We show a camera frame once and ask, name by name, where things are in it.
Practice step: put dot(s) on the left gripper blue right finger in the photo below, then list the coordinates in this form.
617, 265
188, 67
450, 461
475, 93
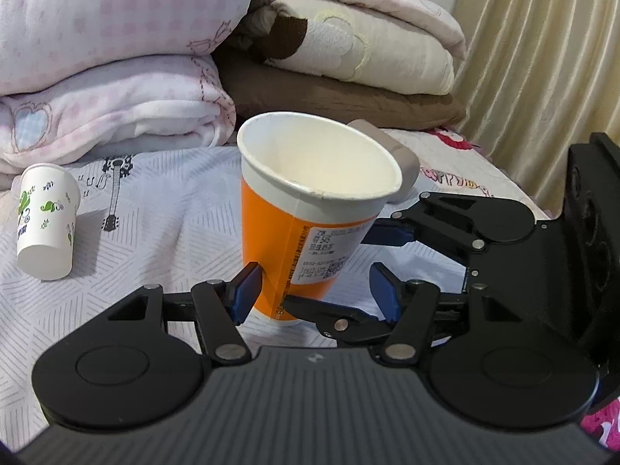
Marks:
408, 306

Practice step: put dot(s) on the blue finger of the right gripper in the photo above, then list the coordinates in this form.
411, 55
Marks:
347, 326
441, 221

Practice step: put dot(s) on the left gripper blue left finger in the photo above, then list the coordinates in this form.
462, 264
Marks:
220, 307

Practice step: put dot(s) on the orange paper cup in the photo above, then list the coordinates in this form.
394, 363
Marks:
311, 190

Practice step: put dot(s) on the small white green-print cup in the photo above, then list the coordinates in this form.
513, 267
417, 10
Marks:
49, 200

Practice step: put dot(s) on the beige pleated curtain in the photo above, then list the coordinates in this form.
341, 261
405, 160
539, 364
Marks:
540, 75

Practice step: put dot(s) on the cream flower blanket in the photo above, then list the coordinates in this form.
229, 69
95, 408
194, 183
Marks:
343, 42

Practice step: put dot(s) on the brown folded blanket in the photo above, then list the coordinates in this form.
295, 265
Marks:
258, 88

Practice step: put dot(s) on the pink checkered folded quilt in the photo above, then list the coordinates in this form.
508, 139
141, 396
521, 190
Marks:
111, 76

